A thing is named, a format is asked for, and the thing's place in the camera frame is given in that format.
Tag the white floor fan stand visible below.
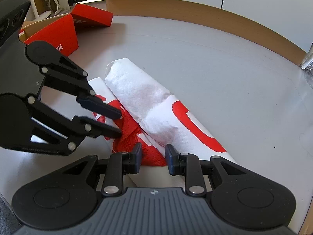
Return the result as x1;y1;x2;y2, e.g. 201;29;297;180
24;0;64;20

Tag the clear plastic water bottle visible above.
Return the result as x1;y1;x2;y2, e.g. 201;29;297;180
300;49;313;88

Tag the red cardboard box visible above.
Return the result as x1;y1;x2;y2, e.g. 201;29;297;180
19;4;113;56

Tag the white red shopping bag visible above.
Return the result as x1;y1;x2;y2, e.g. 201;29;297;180
89;58;234;187

